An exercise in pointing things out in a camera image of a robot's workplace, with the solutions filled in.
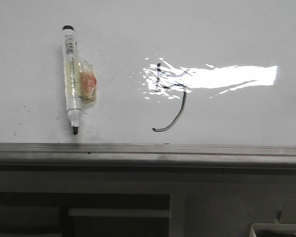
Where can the aluminium whiteboard tray rail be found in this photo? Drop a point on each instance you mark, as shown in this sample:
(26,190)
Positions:
(143,157)

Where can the white whiteboard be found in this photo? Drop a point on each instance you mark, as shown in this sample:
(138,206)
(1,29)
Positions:
(206,72)

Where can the white shelf bar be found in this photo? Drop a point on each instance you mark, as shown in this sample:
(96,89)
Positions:
(140,213)

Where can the white box bottom right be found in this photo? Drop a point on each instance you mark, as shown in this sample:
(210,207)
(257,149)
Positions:
(272,230)

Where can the white whiteboard marker with tape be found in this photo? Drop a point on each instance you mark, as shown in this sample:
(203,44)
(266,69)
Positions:
(79,77)

